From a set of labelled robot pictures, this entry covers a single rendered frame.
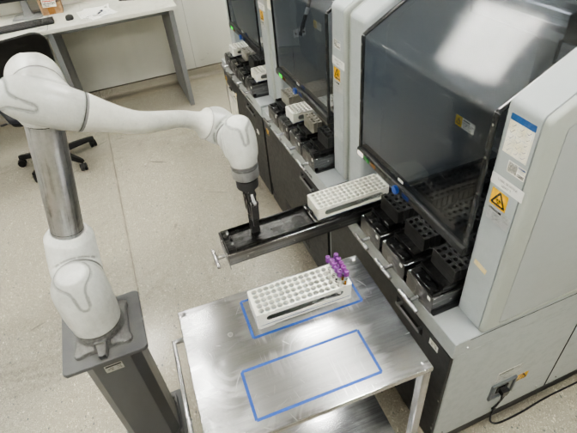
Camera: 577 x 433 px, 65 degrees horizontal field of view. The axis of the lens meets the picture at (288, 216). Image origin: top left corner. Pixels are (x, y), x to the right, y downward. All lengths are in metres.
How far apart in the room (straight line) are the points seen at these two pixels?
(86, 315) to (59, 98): 0.64
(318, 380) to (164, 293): 1.56
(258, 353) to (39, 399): 1.45
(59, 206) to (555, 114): 1.30
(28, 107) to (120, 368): 0.90
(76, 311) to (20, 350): 1.32
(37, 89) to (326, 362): 0.97
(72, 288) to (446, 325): 1.10
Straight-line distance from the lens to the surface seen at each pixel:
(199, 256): 2.80
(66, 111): 1.21
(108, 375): 1.70
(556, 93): 1.08
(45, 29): 4.18
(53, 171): 1.46
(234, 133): 1.38
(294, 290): 1.36
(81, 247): 1.59
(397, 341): 1.32
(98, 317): 1.51
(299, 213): 1.71
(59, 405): 2.47
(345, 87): 1.76
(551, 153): 1.09
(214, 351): 1.33
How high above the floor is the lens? 1.90
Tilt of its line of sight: 40 degrees down
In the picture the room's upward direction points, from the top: 6 degrees counter-clockwise
